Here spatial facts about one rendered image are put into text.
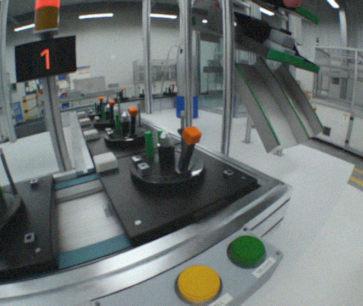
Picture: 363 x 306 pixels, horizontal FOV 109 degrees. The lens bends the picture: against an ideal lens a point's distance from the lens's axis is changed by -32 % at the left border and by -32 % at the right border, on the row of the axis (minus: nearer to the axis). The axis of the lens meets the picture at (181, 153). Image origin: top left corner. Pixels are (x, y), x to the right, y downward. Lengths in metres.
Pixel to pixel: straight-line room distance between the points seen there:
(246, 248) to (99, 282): 0.16
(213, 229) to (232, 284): 0.09
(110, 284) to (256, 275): 0.15
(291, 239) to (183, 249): 0.25
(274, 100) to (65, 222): 0.57
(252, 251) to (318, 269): 0.20
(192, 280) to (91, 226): 0.21
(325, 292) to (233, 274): 0.21
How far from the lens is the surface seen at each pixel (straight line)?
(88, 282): 0.23
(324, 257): 0.42
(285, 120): 0.54
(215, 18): 0.58
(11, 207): 0.34
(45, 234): 0.29
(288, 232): 0.43
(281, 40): 0.46
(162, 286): 0.21
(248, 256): 0.22
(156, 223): 0.25
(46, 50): 0.39
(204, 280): 0.19
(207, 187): 0.31
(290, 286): 0.35
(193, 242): 0.24
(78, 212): 0.39
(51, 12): 0.41
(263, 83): 0.58
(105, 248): 0.26
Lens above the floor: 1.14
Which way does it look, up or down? 23 degrees down
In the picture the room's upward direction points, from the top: 1 degrees counter-clockwise
